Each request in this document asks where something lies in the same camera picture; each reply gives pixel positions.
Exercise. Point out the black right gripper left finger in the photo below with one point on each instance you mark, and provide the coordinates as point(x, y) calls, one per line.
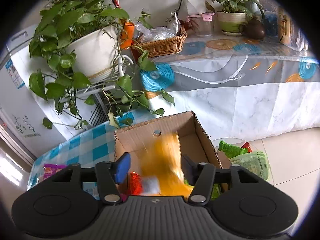
point(109, 175)

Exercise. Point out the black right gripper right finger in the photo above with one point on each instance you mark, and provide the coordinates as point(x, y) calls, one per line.
point(201, 177)

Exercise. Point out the orange yellow snack bag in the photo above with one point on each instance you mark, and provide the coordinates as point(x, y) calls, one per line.
point(160, 168)

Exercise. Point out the purple snack bag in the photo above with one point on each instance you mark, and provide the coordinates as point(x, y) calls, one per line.
point(51, 169)

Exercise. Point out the green cracker snack bag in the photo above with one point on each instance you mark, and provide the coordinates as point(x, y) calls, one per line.
point(216, 192)

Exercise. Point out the red snack bag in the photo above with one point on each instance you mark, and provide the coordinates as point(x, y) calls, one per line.
point(134, 185)

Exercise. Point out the blue white checkered tablecloth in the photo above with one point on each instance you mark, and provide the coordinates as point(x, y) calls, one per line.
point(88, 148)

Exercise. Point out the cardboard milk carton box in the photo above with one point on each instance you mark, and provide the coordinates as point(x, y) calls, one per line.
point(194, 141)

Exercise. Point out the green plastic bag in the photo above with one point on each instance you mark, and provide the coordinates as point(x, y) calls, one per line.
point(244, 154)

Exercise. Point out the white freezer with green print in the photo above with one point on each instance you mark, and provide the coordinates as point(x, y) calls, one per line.
point(30, 125)

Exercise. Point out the white metal plant stand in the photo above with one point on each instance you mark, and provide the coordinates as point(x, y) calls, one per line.
point(84, 104)

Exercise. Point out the patterned table cover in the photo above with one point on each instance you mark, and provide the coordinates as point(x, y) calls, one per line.
point(237, 87)

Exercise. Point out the wicker basket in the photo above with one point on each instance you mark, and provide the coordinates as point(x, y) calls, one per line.
point(169, 46)

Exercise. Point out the green pothos plant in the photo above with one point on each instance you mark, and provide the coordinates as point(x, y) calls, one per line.
point(69, 20)

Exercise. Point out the glass jar pink lid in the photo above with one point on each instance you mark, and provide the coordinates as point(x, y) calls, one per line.
point(202, 24)

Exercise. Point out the brown clay teapot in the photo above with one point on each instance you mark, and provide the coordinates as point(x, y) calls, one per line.
point(253, 29)

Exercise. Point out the green striped plant pot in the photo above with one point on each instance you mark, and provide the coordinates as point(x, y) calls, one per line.
point(229, 22)

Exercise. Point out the white angular plant pot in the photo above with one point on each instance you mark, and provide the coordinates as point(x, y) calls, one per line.
point(191, 7)

